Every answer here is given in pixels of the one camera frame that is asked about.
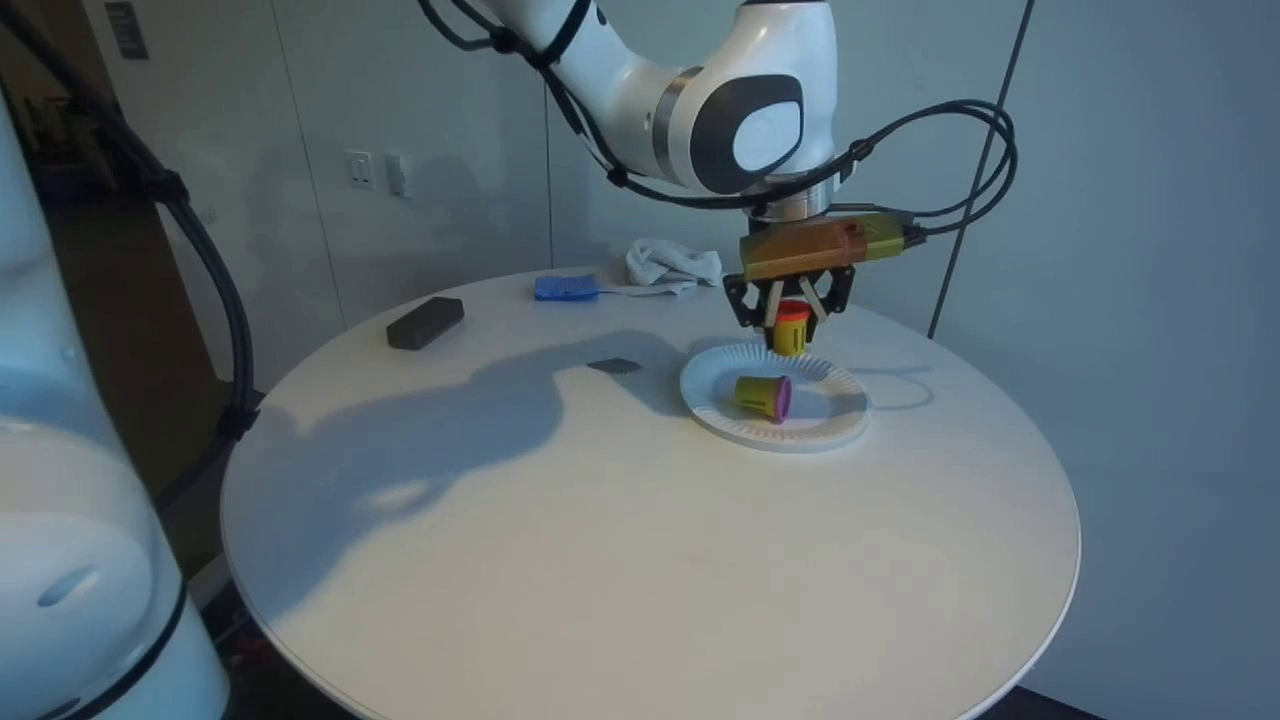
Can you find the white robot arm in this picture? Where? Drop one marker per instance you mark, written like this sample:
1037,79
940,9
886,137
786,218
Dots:
750,124

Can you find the orange wrist camera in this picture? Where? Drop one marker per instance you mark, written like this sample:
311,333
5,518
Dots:
839,240

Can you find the yellow container pink lid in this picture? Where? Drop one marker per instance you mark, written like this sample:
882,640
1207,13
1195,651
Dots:
767,396

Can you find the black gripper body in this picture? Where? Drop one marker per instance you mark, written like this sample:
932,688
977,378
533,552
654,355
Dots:
756,303

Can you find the white crumpled cloth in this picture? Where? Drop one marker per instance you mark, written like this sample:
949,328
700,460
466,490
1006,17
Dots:
664,266

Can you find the black rectangular block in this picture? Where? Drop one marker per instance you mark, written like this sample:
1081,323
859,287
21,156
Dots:
427,323

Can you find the small grey flat piece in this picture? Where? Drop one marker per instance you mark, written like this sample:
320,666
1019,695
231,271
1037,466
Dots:
616,365

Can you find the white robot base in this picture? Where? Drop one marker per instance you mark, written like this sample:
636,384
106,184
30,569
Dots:
93,604

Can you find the white paper plate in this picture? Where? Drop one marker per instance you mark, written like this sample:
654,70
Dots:
831,407

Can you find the blue sponge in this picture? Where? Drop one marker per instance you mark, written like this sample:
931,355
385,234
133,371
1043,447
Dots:
565,288

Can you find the yellow container red lid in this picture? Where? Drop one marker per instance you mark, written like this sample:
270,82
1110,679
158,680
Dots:
789,328

